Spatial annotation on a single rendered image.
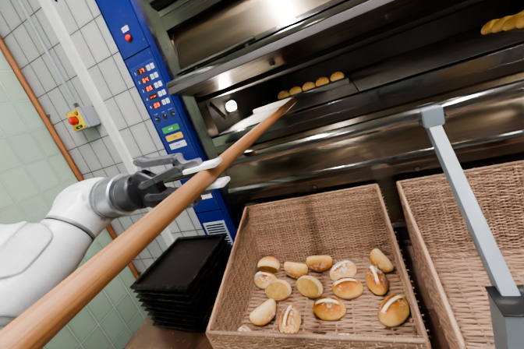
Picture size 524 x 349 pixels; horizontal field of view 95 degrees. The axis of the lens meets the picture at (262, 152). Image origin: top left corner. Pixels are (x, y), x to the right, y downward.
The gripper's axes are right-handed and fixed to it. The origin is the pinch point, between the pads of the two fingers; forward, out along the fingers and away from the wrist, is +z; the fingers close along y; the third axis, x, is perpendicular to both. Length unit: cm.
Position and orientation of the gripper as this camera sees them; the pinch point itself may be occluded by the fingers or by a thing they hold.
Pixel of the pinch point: (207, 174)
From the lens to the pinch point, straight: 44.5
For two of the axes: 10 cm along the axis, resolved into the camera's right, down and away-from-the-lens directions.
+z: 9.0, -2.2, -3.8
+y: 3.3, 9.1, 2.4
